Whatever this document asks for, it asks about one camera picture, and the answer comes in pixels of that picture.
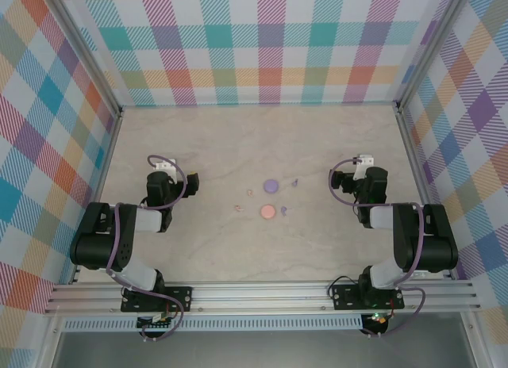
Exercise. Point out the aluminium corner post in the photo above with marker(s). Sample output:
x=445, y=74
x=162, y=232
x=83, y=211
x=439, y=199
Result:
x=425, y=47
x=87, y=54

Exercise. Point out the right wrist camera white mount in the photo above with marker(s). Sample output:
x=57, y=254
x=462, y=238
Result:
x=363, y=163

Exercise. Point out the purple round earbud charging case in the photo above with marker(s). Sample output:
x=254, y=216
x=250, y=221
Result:
x=271, y=186

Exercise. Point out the aluminium side floor rail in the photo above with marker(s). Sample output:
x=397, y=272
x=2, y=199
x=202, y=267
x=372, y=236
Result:
x=106, y=158
x=415, y=158

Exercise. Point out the pink round earbud charging case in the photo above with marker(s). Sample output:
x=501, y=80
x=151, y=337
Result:
x=267, y=211

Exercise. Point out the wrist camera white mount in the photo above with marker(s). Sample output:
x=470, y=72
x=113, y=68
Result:
x=363, y=163
x=164, y=164

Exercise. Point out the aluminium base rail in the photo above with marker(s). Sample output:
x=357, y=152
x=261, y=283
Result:
x=258, y=296

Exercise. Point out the aluminium rear floor strip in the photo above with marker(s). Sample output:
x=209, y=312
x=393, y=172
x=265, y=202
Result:
x=258, y=104

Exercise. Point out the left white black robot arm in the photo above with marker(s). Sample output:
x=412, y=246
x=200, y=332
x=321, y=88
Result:
x=95, y=245

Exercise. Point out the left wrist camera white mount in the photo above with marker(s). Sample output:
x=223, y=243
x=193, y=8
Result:
x=164, y=164

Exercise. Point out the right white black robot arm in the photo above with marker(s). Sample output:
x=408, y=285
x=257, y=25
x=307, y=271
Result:
x=432, y=245

